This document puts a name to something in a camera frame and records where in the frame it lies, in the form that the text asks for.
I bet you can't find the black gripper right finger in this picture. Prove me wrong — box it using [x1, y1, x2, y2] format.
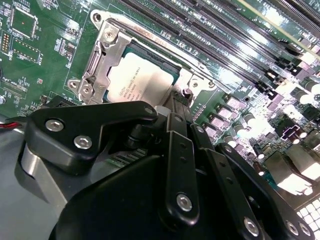
[179, 90, 317, 240]

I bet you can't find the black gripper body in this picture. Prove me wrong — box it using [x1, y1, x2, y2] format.
[48, 154, 241, 240]

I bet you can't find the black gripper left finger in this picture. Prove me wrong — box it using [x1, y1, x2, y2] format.
[24, 89, 202, 228]

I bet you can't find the metal socket cover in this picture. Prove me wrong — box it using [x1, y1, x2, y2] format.
[79, 18, 193, 106]

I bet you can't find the silver CPU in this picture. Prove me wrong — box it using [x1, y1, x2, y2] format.
[106, 51, 181, 104]

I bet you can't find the metal locking lever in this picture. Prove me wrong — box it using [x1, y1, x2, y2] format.
[172, 47, 241, 90]

